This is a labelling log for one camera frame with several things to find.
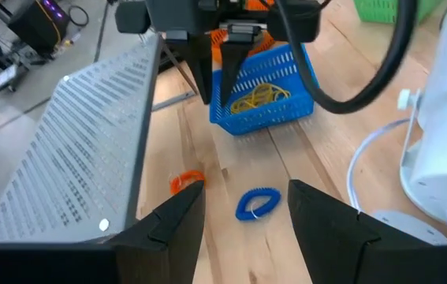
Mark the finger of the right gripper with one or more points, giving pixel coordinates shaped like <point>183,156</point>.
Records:
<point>201,67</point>
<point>233,63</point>

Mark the green plastic basket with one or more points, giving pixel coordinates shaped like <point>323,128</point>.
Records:
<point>377,10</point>

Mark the red plastic basket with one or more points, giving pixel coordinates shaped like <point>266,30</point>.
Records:
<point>217,47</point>

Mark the yellow rubber band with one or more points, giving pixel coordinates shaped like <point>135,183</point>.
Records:
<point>252,100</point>
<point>239,105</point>
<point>276,91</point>
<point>260,96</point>

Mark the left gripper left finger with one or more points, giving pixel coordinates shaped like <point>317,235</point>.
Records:
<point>89,264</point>

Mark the white floor paper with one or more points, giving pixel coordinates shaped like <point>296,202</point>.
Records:
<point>6,75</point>

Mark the black floor box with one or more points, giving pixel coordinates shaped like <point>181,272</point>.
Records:
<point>38,27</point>

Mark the blue coil wristband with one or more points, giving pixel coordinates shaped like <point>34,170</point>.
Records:
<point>243,209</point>

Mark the red coil wristband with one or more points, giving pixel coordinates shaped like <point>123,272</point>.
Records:
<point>176,183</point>

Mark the blue plastic basket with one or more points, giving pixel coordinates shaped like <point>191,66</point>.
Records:
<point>270,118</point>

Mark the grey perforated metal stand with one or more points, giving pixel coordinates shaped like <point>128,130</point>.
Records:
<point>81,150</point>

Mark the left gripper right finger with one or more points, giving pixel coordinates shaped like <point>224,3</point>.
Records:
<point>365,264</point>

